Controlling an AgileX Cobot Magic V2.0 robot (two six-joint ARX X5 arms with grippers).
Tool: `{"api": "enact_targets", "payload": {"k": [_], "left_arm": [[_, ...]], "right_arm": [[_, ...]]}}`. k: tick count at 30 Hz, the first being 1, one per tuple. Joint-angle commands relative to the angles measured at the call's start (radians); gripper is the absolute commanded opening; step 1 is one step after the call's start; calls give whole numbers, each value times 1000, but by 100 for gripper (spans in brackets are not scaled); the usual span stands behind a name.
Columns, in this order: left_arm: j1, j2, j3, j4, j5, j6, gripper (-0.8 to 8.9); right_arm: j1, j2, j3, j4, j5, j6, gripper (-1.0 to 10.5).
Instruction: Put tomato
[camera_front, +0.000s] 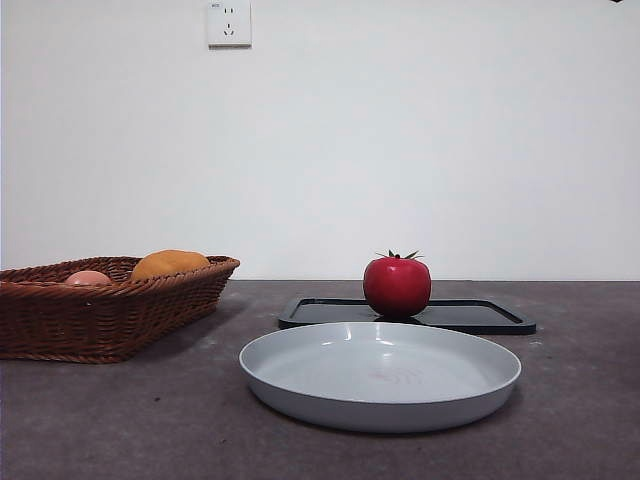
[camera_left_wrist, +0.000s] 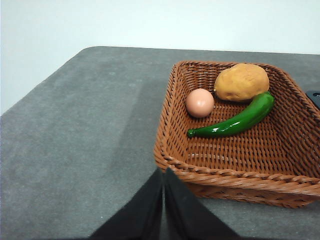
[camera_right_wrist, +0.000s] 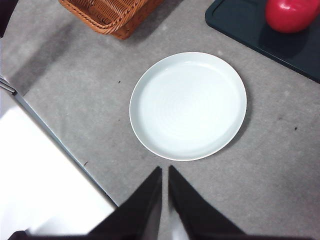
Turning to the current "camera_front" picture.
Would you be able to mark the red tomato with green stem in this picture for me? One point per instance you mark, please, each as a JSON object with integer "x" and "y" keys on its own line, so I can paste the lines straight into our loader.
{"x": 397, "y": 290}

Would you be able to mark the dark green rectangular tray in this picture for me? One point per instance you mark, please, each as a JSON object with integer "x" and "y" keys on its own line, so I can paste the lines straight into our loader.
{"x": 475, "y": 317}

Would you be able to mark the pale grey round plate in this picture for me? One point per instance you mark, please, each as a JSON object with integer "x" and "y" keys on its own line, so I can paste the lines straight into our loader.
{"x": 380, "y": 380}

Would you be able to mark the pale brown egg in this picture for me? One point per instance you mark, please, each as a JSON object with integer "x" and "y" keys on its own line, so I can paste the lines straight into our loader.
{"x": 87, "y": 278}

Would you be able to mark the brown wicker basket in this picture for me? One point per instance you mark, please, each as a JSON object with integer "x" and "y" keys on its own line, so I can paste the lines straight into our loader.
{"x": 110, "y": 320}

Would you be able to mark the white wall socket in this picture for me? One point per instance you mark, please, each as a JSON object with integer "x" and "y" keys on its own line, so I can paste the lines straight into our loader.
{"x": 230, "y": 25}

